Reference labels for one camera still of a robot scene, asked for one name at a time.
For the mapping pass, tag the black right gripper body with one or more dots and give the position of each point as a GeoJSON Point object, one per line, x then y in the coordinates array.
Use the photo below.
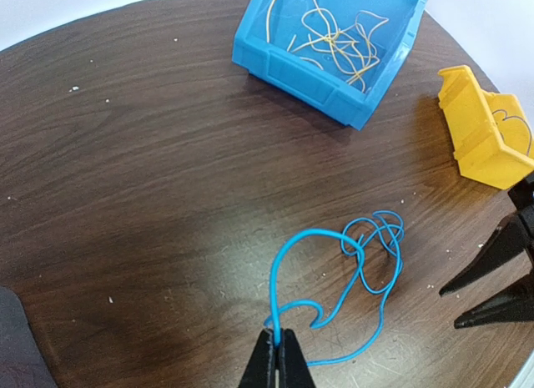
{"type": "Point", "coordinates": [521, 195]}

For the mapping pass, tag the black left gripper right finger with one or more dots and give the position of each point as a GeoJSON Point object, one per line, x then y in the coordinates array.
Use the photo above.
{"type": "Point", "coordinates": [291, 363]}

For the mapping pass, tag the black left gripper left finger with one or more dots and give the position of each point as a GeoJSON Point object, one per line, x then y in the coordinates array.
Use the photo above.
{"type": "Point", "coordinates": [262, 365]}

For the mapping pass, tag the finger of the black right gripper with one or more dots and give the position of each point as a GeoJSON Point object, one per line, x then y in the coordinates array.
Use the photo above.
{"type": "Point", "coordinates": [510, 238]}
{"type": "Point", "coordinates": [513, 304]}

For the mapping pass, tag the yellow plastic bin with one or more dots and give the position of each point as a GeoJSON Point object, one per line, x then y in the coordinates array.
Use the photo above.
{"type": "Point", "coordinates": [492, 140]}

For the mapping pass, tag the blue plastic bin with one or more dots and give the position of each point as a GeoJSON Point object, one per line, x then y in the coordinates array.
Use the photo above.
{"type": "Point", "coordinates": [340, 56]}

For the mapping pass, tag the grey transparent plastic container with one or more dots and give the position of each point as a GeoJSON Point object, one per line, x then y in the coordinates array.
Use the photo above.
{"type": "Point", "coordinates": [22, 364]}

